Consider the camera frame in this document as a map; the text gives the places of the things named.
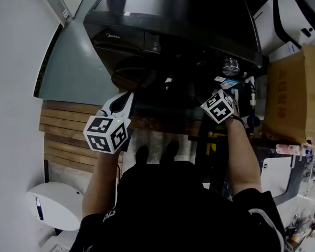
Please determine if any person's left forearm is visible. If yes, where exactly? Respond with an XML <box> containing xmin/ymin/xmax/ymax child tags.
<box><xmin>81</xmin><ymin>151</ymin><xmax>124</xmax><ymax>217</ymax></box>

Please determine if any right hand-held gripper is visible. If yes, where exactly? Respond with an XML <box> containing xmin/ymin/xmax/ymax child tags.
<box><xmin>200</xmin><ymin>88</ymin><xmax>240</xmax><ymax>125</ymax></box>

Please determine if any white bottle with blue cap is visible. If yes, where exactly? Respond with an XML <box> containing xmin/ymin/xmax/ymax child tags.
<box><xmin>300</xmin><ymin>143</ymin><xmax>315</xmax><ymax>156</ymax></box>

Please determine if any person's right shoe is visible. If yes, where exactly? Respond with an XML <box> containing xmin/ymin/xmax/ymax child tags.
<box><xmin>159</xmin><ymin>140</ymin><xmax>180</xmax><ymax>165</ymax></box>

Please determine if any pink bottle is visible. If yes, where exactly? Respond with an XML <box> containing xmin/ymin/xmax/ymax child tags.
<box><xmin>275</xmin><ymin>143</ymin><xmax>301</xmax><ymax>155</ymax></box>

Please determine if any person's right forearm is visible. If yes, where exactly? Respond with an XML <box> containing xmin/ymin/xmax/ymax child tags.
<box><xmin>224</xmin><ymin>117</ymin><xmax>263</xmax><ymax>196</ymax></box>

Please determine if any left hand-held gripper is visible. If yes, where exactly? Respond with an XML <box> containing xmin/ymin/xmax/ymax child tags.
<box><xmin>83</xmin><ymin>91</ymin><xmax>135</xmax><ymax>155</ymax></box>

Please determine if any white appliance with blue panel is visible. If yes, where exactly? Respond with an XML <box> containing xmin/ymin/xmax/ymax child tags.
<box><xmin>26</xmin><ymin>182</ymin><xmax>85</xmax><ymax>232</ymax></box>

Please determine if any dark wooden step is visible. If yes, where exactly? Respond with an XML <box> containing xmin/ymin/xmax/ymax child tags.
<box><xmin>130</xmin><ymin>109</ymin><xmax>203</xmax><ymax>136</ymax></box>

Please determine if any black washing machine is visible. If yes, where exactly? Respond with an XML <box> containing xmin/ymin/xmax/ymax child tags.
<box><xmin>82</xmin><ymin>0</ymin><xmax>265</xmax><ymax>115</ymax></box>

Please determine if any white black appliance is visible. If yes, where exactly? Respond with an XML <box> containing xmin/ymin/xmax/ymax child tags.
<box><xmin>251</xmin><ymin>0</ymin><xmax>315</xmax><ymax>62</ymax></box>

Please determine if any white water valve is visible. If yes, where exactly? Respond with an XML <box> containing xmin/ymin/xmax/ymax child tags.
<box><xmin>248</xmin><ymin>76</ymin><xmax>257</xmax><ymax>107</ymax></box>

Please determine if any large cardboard box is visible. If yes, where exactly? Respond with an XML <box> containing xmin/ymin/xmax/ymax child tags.
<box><xmin>262</xmin><ymin>43</ymin><xmax>315</xmax><ymax>149</ymax></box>

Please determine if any person's black shirt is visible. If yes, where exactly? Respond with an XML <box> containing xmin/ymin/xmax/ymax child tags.
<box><xmin>70</xmin><ymin>160</ymin><xmax>287</xmax><ymax>252</ymax></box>

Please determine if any wooden slatted pallet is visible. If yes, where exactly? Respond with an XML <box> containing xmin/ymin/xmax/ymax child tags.
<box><xmin>38</xmin><ymin>100</ymin><xmax>127</xmax><ymax>173</ymax></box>

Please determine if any person's left shoe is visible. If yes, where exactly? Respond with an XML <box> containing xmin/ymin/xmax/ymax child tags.
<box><xmin>135</xmin><ymin>145</ymin><xmax>150</xmax><ymax>165</ymax></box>

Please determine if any yellow item under counter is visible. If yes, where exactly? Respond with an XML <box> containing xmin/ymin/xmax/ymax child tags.
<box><xmin>206</xmin><ymin>131</ymin><xmax>226</xmax><ymax>154</ymax></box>

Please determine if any white rectangular board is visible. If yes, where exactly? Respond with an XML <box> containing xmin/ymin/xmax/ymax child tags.
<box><xmin>259</xmin><ymin>156</ymin><xmax>293</xmax><ymax>198</ymax></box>

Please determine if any person's shoe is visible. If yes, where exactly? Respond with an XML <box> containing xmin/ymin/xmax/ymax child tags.
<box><xmin>135</xmin><ymin>145</ymin><xmax>150</xmax><ymax>165</ymax></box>
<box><xmin>159</xmin><ymin>140</ymin><xmax>180</xmax><ymax>165</ymax></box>

